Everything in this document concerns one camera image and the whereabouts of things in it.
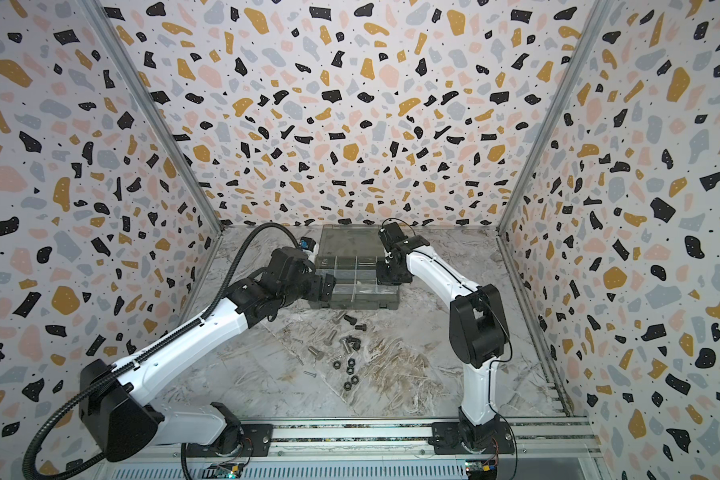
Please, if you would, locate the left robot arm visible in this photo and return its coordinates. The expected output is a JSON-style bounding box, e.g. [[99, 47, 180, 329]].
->
[[80, 247, 336, 462]]

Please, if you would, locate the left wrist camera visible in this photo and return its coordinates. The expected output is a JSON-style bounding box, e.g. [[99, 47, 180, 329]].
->
[[299, 236, 317, 253]]

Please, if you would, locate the aluminium mounting rail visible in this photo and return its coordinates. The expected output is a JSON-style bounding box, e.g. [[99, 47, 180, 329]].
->
[[243, 417, 602, 461]]

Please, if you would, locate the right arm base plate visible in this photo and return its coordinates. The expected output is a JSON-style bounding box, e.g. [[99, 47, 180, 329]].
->
[[428, 419, 515, 455]]

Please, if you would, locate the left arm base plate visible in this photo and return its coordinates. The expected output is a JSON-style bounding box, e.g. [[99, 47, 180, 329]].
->
[[186, 423, 274, 461]]

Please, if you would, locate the large silver hex bolt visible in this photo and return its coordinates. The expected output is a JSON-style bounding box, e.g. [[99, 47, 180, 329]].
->
[[308, 346, 325, 360]]

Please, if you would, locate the circuit board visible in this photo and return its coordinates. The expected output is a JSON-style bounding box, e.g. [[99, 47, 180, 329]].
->
[[465, 460, 498, 480], [203, 463, 244, 479]]

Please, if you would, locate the left circuit board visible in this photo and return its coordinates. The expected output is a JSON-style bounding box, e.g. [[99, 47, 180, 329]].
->
[[203, 463, 244, 479]]

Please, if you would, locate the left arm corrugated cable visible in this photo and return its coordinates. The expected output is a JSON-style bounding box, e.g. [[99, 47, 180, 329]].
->
[[22, 221, 304, 480]]

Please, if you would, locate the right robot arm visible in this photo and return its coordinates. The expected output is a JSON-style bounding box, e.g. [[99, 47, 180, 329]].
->
[[376, 221, 513, 452]]

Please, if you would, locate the right circuit board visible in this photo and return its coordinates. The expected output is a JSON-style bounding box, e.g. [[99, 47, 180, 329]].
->
[[465, 460, 498, 480]]

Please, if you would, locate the grey plastic organizer box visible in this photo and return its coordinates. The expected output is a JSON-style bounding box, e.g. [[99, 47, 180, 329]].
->
[[309, 225, 400, 310]]

